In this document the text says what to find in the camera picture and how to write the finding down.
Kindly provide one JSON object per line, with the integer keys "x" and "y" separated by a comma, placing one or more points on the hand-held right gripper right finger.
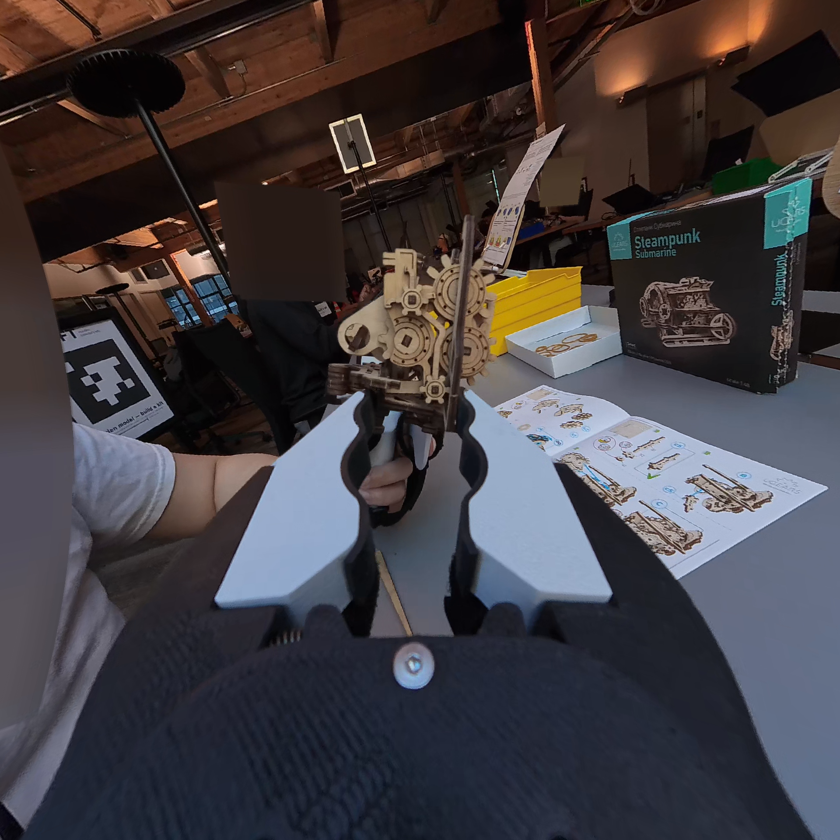
{"x": 538, "y": 525}

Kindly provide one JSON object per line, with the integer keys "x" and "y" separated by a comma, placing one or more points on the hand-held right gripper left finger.
{"x": 289, "y": 525}

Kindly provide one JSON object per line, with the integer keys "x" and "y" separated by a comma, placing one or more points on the thin wooden stick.
{"x": 394, "y": 590}

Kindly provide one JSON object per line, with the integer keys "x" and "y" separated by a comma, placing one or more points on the wooden gear model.
{"x": 407, "y": 328}

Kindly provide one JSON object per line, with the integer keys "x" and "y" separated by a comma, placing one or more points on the person's left forearm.
{"x": 210, "y": 492}

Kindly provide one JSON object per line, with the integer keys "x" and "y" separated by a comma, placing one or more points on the black model kit box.
{"x": 709, "y": 289}

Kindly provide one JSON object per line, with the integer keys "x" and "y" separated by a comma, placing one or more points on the person's left hand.
{"x": 387, "y": 482}

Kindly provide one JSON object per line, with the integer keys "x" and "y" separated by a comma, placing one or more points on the white cardboard tray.
{"x": 584, "y": 364}

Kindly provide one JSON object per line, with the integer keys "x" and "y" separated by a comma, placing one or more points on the person in white shirt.
{"x": 111, "y": 485}

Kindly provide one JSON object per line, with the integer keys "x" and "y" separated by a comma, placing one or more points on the tan rubber bands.
{"x": 564, "y": 344}

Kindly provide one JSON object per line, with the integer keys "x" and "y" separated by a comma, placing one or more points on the assembly instruction booklet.
{"x": 722, "y": 505}

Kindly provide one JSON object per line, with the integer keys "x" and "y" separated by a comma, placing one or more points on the yellow plastic bin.
{"x": 538, "y": 302}

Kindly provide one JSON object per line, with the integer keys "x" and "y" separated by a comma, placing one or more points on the framed marker sign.
{"x": 111, "y": 380}

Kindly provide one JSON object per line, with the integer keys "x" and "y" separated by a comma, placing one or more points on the printed instruction sheet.
{"x": 525, "y": 190}

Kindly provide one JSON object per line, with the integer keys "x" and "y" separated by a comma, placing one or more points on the square light panel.
{"x": 352, "y": 144}

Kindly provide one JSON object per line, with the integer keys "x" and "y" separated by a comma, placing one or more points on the plywood board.
{"x": 800, "y": 141}

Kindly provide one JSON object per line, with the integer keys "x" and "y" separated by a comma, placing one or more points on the black round floor lamp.
{"x": 124, "y": 82}

